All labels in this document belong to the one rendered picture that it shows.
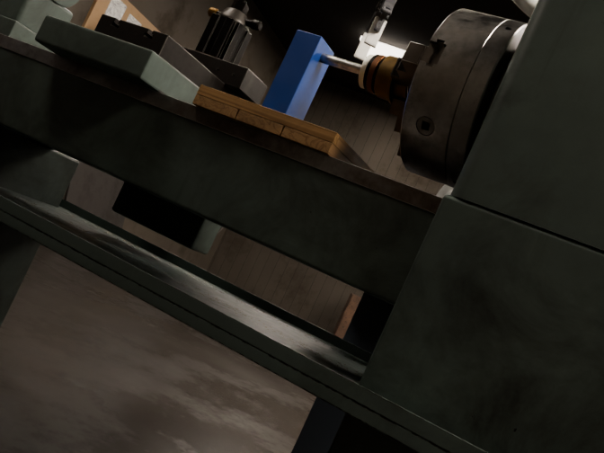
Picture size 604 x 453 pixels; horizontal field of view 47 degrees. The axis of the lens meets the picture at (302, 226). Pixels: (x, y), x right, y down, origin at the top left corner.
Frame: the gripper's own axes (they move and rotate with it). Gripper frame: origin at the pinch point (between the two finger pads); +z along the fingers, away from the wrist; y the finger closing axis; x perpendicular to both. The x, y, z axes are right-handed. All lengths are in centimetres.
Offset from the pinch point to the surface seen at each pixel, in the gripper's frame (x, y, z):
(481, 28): -12, -57, 7
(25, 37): 76, 5, 33
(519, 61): -17, -69, 14
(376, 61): 0.0, -38.2, 13.8
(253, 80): 21.0, -13.8, 22.5
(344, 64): 4.9, -32.1, 15.3
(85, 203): 120, 393, 84
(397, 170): -157, 707, -106
